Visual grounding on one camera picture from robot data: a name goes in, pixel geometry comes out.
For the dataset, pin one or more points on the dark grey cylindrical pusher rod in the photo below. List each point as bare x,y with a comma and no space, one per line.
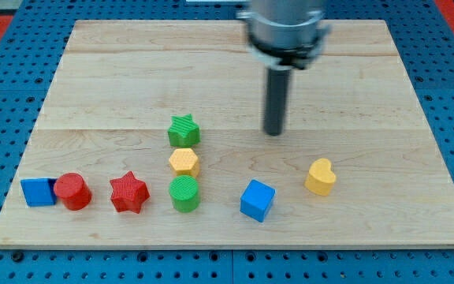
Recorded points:
277,83

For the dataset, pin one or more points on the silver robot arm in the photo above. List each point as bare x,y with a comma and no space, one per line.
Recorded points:
284,35

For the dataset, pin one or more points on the yellow heart block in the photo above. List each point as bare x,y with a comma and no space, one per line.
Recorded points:
320,177

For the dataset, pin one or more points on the green star block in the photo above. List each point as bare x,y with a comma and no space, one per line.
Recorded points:
183,132

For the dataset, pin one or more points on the red star block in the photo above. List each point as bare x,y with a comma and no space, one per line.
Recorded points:
128,193

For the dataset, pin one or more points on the blue cube block right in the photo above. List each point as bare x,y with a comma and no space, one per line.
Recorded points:
257,200

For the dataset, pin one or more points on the blue cube block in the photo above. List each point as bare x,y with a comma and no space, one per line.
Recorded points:
257,200
39,191

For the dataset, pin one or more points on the yellow hexagon block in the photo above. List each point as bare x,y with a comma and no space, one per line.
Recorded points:
184,161

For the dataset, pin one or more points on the light wooden board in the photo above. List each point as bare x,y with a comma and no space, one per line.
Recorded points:
110,105

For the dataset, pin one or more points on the green cylinder block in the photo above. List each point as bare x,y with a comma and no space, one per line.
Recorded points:
184,193

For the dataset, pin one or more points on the red cylinder block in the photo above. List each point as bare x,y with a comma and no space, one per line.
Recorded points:
72,190

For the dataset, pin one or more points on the blue cube block left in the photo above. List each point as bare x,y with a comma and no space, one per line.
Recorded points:
39,191

